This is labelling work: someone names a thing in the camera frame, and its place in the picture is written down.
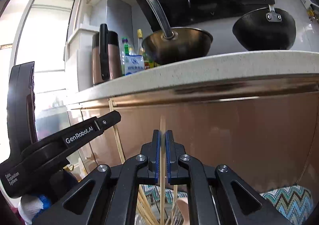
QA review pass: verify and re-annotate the wok with steel handle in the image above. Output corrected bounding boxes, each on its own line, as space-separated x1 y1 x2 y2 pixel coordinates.
138 0 213 65

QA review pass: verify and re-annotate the red label bottle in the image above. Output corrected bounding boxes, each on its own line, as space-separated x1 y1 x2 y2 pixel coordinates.
143 56 160 69

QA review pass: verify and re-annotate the brown base cabinet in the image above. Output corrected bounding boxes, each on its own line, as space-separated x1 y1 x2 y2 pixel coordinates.
67 76 319 191

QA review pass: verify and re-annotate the white framed glass door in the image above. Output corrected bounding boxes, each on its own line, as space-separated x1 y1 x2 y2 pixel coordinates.
12 0 83 141

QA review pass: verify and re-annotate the green cap bottle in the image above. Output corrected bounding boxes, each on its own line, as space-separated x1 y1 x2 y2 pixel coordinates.
121 37 136 76

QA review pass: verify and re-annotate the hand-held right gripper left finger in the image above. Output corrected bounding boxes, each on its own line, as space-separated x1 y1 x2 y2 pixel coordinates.
32 130 161 225

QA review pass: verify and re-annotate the yellow cap sauce bottle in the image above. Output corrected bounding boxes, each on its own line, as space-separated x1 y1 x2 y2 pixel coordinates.
137 29 147 66

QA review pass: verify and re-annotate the white plastic container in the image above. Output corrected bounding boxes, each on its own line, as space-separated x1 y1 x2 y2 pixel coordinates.
63 28 100 92

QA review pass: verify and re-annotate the person's left forearm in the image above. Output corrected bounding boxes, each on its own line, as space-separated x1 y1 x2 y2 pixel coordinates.
0 189 24 225

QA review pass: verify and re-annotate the copper thermos jug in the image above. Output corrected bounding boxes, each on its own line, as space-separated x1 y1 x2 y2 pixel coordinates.
92 24 122 86

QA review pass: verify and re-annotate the white stone countertop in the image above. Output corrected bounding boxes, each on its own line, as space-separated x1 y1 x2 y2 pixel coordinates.
63 50 319 106

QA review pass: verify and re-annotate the zigzag knitted table cloth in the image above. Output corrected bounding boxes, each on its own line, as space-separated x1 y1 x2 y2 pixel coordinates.
140 185 313 225

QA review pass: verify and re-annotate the black wok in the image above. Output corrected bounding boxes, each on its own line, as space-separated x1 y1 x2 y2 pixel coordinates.
232 0 297 51

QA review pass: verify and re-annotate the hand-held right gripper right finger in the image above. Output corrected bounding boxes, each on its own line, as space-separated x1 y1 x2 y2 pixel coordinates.
165 130 291 225

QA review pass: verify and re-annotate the white and blue salt bag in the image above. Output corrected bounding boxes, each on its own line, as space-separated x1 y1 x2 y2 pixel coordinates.
124 54 145 76

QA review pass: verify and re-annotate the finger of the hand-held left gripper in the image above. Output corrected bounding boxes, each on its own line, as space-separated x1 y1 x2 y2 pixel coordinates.
95 111 122 132

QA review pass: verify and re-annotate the person's left hand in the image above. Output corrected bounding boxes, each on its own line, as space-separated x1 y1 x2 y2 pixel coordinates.
18 188 54 224

